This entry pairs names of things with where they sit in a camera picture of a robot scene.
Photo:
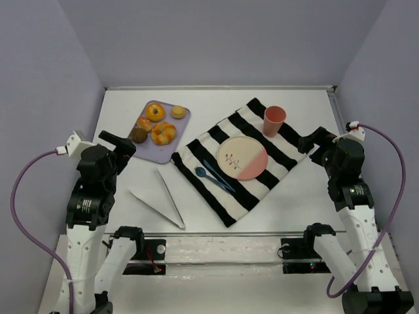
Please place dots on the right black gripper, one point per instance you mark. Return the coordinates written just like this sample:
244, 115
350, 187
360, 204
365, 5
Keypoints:
314, 142

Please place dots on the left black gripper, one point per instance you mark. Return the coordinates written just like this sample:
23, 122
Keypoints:
121, 145

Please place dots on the twisted ring bread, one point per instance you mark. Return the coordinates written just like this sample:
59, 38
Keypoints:
163, 133

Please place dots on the metal tongs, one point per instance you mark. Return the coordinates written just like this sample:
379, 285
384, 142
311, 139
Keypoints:
153, 200

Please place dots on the small yellow muffin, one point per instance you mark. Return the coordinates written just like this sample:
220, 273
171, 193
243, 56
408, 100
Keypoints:
178, 112

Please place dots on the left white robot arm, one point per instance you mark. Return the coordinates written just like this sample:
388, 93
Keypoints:
87, 286

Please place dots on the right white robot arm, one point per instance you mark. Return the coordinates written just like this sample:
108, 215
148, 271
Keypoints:
369, 285

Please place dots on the dark brown muffin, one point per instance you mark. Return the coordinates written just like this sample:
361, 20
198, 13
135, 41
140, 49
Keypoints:
138, 135

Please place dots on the small glazed bun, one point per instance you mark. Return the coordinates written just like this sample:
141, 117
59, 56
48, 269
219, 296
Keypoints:
144, 123

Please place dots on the lavender tray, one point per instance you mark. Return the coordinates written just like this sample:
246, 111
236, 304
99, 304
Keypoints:
155, 153

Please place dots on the black white striped cloth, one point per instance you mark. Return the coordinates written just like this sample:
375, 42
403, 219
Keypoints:
282, 152

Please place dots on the orange glazed donut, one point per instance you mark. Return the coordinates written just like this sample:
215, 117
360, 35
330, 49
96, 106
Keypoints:
155, 112

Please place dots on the pink cup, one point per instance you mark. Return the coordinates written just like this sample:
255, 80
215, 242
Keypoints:
274, 118

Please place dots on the cream pink plate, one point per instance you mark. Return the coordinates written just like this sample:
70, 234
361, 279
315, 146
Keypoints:
242, 158

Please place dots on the blue spoon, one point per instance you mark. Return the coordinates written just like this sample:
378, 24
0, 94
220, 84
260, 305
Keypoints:
201, 172

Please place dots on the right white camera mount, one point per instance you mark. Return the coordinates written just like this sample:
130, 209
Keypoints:
354, 132

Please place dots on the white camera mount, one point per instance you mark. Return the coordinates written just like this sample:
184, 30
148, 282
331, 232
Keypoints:
75, 145
354, 132

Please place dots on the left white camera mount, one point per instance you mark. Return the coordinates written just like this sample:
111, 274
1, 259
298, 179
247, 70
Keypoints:
75, 145

